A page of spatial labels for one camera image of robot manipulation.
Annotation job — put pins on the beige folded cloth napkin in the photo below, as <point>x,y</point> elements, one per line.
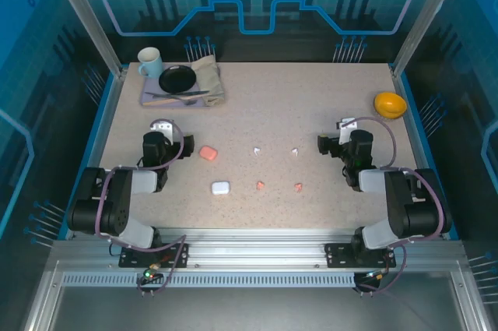
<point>210,78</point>

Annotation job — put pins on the aluminium frame post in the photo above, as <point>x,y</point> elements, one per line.
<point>421,23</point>
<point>93,23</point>

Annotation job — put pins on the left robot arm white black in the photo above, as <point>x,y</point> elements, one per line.
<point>116,206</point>

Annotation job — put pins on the black round plate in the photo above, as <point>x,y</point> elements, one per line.
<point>177,78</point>

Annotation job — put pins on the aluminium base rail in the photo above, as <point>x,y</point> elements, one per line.
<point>253,249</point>

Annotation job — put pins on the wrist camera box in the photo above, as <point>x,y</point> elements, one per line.
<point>347,124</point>
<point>161,127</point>

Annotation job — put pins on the dark metal fork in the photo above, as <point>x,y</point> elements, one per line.
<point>190,102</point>

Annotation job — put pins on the dark table knife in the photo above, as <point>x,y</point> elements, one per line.
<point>194,93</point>

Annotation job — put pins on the small LED connector board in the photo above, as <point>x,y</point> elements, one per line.
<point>374,276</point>
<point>151,273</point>

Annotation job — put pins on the light blue mug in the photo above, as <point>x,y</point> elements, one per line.
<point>153,64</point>

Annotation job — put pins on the white earbud charging case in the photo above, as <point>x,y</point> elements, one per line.
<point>221,188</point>

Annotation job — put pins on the wooden stick utensil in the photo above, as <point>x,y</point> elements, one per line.
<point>163,101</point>

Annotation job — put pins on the yellow orange bowl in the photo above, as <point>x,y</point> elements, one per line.
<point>390,103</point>

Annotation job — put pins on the lavender serving tray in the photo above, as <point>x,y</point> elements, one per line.
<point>149,87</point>

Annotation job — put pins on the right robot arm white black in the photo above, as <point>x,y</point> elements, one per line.
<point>404,206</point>

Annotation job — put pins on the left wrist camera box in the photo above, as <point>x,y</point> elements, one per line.
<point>161,127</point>

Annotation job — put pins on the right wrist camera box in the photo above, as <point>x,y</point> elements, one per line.
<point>347,124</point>

